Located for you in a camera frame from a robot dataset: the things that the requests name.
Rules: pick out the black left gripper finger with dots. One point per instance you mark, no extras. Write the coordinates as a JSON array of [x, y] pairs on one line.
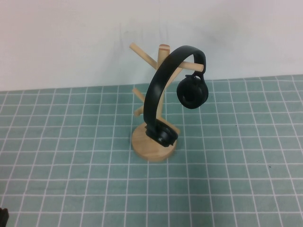
[[4, 218]]

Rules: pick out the wooden tree-shaped headphone stand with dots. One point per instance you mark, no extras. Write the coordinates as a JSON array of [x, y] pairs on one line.
[[148, 151]]

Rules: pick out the black over-ear headphones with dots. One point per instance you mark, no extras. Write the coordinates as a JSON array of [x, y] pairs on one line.
[[153, 94]]

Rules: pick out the green white-checked tablecloth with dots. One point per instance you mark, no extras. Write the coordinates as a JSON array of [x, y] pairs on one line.
[[71, 146]]

